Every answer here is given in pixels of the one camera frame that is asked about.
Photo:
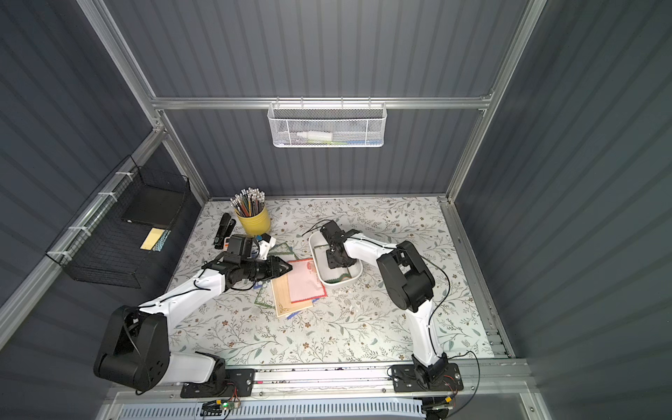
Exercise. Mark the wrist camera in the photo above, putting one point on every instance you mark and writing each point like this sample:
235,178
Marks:
265,243
332,233

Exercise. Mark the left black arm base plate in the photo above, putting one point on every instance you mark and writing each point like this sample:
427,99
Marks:
222,384

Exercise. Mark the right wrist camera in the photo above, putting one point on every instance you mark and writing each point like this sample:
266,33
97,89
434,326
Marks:
332,233

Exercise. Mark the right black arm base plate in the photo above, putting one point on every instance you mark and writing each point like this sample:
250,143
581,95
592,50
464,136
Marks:
412,379

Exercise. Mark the white wire mesh basket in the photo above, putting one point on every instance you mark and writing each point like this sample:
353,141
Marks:
351,127

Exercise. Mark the black notebook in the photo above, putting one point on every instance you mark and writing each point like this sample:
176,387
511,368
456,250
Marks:
154,207

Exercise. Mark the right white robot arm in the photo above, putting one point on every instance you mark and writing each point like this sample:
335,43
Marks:
408,282

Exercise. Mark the yellow sticky notes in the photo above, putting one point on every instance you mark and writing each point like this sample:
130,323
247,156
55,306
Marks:
153,240

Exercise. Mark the black wire wall basket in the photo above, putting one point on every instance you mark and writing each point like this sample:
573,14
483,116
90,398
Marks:
101,248

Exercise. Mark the green floral stationery paper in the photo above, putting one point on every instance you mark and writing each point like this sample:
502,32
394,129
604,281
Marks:
284,251

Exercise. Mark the white plastic storage box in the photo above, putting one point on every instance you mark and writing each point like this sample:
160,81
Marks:
331,271

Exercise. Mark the coloured pencils bunch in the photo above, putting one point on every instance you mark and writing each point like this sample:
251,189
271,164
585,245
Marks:
248,203

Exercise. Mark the aluminium front rail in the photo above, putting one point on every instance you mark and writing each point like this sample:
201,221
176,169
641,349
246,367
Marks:
370,379

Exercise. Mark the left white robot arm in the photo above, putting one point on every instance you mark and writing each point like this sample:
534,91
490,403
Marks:
135,350

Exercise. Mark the white ribbed cable duct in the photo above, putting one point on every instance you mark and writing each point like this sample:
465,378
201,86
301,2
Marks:
358,408

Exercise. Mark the beige stationery paper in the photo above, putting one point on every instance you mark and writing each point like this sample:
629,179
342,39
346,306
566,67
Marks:
281,294

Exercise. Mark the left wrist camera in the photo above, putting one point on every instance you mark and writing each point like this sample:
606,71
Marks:
265,243

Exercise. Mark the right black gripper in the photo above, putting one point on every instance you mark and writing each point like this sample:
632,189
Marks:
337,247

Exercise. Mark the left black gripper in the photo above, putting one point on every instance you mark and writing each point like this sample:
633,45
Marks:
270,268

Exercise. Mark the black stapler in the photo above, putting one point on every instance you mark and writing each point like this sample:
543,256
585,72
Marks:
224,231

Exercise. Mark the yellow pencil cup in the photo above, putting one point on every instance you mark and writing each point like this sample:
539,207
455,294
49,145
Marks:
257,225

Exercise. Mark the floral table mat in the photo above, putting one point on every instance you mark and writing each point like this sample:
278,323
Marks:
355,323

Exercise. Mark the white glue bottle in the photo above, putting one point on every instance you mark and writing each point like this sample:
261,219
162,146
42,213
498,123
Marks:
316,136

